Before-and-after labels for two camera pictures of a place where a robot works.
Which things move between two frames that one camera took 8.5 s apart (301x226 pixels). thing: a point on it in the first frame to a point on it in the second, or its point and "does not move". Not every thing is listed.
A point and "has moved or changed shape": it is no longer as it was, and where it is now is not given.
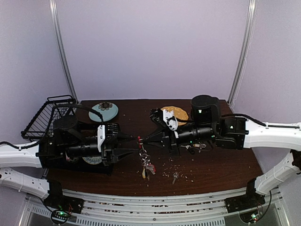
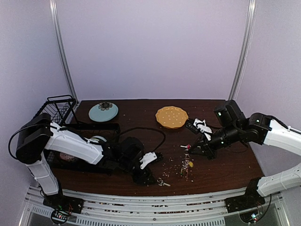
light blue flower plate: x=108 y=110 does not move
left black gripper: x=115 y=155 to x=140 y=179
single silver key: x=176 y=175 to x=161 y=183
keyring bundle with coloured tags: x=145 y=159 has moved or changed shape
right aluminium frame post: x=244 y=54 does not move
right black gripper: x=170 y=139 to x=206 y=148
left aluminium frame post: x=64 y=53 does not move
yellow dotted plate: x=178 y=113 does not move
